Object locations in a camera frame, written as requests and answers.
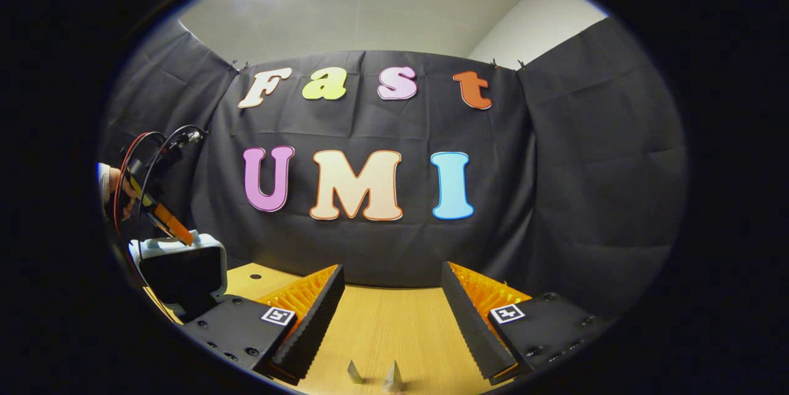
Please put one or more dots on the black backdrop cloth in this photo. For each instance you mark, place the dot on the black backdrop cloth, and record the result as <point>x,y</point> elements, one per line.
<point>370,124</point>

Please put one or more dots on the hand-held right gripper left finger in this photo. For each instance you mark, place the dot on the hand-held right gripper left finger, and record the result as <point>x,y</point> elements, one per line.
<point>320,321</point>

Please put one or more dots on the small clear plastic piece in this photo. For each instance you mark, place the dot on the small clear plastic piece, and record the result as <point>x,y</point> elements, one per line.
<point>393,378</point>
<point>355,373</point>

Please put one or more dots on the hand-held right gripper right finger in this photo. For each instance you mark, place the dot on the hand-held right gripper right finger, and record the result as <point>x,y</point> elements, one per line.
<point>474,327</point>

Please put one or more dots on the light blue suitcase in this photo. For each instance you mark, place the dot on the light blue suitcase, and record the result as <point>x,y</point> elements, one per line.
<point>209,253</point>

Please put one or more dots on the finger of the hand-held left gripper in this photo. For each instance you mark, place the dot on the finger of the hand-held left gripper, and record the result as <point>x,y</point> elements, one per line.
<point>172,225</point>

